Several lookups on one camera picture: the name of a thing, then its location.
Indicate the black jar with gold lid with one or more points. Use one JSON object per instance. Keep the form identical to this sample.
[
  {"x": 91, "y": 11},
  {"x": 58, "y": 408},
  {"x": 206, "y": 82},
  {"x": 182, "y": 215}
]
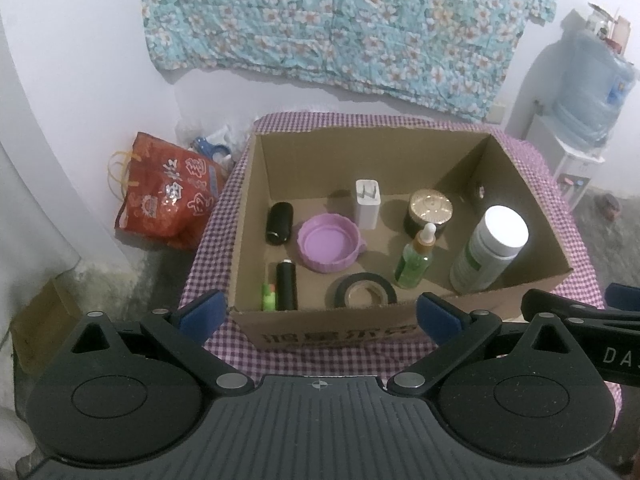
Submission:
[{"x": 430, "y": 210}]

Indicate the clutter on water jug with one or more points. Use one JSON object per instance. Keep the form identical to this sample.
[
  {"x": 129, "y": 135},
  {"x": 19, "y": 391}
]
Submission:
[{"x": 610, "y": 27}]

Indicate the red printed bag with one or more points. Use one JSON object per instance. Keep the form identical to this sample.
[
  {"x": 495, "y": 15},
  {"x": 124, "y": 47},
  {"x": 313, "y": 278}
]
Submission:
[{"x": 170, "y": 195}]

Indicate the dark shoe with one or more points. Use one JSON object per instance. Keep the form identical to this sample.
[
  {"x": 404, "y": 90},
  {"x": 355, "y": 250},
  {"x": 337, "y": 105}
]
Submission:
[{"x": 607, "y": 205}]

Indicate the purple plastic lid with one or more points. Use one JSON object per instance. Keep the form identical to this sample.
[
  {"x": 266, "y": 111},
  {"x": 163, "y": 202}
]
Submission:
[{"x": 327, "y": 242}]

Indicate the white wall socket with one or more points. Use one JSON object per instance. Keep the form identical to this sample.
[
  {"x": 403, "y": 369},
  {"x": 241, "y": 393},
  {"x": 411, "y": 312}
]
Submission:
[{"x": 497, "y": 114}]

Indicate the green lighter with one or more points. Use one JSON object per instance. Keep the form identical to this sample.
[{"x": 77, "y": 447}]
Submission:
[{"x": 269, "y": 297}]

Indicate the white green-label bottle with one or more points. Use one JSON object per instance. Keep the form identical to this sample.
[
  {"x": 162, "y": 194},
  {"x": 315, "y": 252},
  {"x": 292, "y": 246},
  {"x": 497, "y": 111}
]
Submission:
[{"x": 487, "y": 245}]

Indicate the blue and white tape dispenser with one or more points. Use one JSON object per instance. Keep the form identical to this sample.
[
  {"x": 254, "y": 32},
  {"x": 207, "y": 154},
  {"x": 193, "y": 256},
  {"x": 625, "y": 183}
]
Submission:
[{"x": 215, "y": 147}]

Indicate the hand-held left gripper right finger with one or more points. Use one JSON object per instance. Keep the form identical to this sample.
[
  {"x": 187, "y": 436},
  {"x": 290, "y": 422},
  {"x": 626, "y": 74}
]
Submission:
[{"x": 432, "y": 317}]

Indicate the green dropper bottle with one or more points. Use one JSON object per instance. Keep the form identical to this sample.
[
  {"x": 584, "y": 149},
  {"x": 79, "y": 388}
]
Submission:
[{"x": 414, "y": 262}]

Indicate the brown cardboard box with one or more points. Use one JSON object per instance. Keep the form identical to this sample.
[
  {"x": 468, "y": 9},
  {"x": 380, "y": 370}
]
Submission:
[{"x": 300, "y": 170}]

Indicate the flat brown cardboard piece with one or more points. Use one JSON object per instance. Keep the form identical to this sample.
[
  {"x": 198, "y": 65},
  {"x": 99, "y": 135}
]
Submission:
[{"x": 42, "y": 325}]

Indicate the short black cylinder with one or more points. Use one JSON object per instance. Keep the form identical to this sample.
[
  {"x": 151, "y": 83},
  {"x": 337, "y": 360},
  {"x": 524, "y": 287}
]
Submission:
[{"x": 279, "y": 222}]

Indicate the white charger plug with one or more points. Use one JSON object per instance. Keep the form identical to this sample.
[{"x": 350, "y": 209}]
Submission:
[{"x": 368, "y": 205}]

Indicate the purple checked tablecloth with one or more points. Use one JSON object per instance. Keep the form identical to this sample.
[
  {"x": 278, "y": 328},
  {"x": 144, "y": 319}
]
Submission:
[{"x": 325, "y": 360}]

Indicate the black tape roll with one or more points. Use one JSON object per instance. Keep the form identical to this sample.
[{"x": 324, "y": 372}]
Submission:
[{"x": 345, "y": 285}]

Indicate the teal floral cloth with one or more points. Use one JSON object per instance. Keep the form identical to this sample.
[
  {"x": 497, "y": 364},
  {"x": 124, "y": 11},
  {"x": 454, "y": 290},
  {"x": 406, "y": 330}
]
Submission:
[{"x": 350, "y": 25}]

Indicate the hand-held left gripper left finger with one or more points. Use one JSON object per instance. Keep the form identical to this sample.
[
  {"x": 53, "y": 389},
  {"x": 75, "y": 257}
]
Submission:
[{"x": 202, "y": 316}]

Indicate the blue water jug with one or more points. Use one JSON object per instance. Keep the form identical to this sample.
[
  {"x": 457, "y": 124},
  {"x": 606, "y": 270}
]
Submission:
[{"x": 592, "y": 95}]

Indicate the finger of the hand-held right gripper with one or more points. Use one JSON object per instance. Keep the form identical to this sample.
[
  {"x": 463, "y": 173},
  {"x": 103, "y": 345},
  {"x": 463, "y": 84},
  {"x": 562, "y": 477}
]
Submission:
[
  {"x": 590, "y": 310},
  {"x": 625, "y": 296}
]

